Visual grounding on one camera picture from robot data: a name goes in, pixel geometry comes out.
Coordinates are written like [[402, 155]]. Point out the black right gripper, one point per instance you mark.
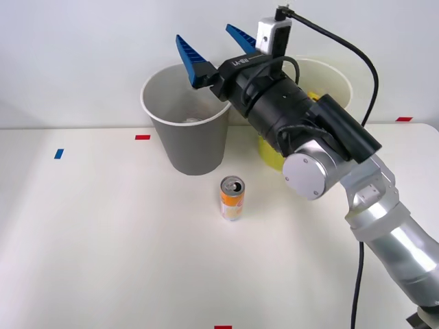
[[236, 80]]

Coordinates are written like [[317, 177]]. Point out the red drink can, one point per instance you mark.
[[192, 120]]

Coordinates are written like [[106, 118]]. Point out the silver and black right arm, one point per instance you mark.
[[394, 240]]

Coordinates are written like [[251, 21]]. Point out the grey plastic waste bin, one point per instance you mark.
[[192, 147]]

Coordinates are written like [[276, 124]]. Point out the yellow carton with black print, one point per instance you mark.
[[312, 95]]

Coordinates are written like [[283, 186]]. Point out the yellow-green plastic waste bin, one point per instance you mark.
[[269, 156]]

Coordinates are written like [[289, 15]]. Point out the orange and white drink can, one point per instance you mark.
[[232, 205]]

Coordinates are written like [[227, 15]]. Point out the pale grey wrist camera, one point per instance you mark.
[[267, 34]]

